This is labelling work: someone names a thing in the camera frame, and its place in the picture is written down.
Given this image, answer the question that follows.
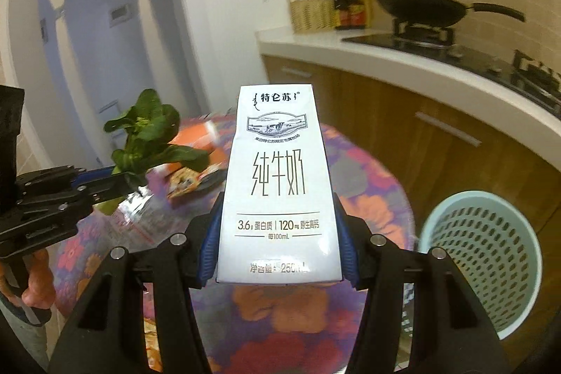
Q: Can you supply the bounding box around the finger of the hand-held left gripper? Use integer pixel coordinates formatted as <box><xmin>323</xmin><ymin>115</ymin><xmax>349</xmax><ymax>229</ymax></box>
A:
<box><xmin>15</xmin><ymin>165</ymin><xmax>147</xmax><ymax>199</ymax></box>
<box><xmin>0</xmin><ymin>186</ymin><xmax>133</xmax><ymax>259</ymax></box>

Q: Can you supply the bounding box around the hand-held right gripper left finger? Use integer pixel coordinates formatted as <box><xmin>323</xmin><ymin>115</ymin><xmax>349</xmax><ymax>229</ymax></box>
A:
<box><xmin>47</xmin><ymin>192</ymin><xmax>229</xmax><ymax>374</ymax></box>

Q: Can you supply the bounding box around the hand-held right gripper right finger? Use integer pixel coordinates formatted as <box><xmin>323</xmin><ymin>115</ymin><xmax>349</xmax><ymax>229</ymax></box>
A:
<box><xmin>331</xmin><ymin>190</ymin><xmax>511</xmax><ymax>374</ymax></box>

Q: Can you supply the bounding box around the green leafy vegetable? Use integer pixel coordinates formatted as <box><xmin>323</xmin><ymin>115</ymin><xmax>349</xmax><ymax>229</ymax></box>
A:
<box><xmin>103</xmin><ymin>89</ymin><xmax>210</xmax><ymax>187</ymax></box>

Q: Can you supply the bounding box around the printed snack wrapper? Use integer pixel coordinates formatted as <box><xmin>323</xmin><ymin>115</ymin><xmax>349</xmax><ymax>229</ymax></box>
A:
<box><xmin>167</xmin><ymin>166</ymin><xmax>226</xmax><ymax>204</ymax></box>

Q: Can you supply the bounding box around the white milk carton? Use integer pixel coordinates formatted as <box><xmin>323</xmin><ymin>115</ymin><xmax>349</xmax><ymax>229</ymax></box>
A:
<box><xmin>216</xmin><ymin>84</ymin><xmax>345</xmax><ymax>285</ymax></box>

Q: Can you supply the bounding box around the orange paper cup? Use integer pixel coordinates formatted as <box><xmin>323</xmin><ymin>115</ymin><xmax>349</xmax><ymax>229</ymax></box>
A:
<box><xmin>174</xmin><ymin>121</ymin><xmax>229</xmax><ymax>164</ymax></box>

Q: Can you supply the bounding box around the light blue plastic basket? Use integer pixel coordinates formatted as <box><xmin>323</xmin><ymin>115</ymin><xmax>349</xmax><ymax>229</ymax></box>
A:
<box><xmin>414</xmin><ymin>191</ymin><xmax>543</xmax><ymax>351</ymax></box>

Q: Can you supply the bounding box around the person's left hand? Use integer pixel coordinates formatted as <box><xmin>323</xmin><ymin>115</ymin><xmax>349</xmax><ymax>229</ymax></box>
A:
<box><xmin>23</xmin><ymin>248</ymin><xmax>56</xmax><ymax>310</ymax></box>

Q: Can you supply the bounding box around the clear plastic bag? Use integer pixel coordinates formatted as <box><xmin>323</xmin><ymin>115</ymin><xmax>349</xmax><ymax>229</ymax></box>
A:
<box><xmin>105</xmin><ymin>190</ymin><xmax>220</xmax><ymax>254</ymax></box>

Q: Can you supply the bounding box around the floral tablecloth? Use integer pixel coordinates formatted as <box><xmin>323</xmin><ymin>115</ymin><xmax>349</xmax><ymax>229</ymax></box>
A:
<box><xmin>48</xmin><ymin>115</ymin><xmax>417</xmax><ymax>374</ymax></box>

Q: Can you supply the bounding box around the black gas stove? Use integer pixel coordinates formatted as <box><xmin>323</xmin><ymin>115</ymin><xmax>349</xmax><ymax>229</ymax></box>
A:
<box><xmin>342</xmin><ymin>19</ymin><xmax>561</xmax><ymax>103</ymax></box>

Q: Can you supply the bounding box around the woven wicker basket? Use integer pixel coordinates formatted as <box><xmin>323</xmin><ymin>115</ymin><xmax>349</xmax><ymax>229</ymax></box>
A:
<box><xmin>288</xmin><ymin>0</ymin><xmax>337</xmax><ymax>34</ymax></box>

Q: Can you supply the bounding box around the red label sauce bottle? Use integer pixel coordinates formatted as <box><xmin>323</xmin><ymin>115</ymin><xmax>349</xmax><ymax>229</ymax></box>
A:
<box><xmin>343</xmin><ymin>0</ymin><xmax>371</xmax><ymax>28</ymax></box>

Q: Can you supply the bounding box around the black wok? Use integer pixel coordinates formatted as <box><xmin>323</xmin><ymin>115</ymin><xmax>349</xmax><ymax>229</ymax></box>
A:
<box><xmin>372</xmin><ymin>0</ymin><xmax>526</xmax><ymax>28</ymax></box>

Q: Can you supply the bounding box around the white wall switch panel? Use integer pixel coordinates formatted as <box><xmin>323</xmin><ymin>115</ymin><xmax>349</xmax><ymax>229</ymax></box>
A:
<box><xmin>109</xmin><ymin>5</ymin><xmax>132</xmax><ymax>26</ymax></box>

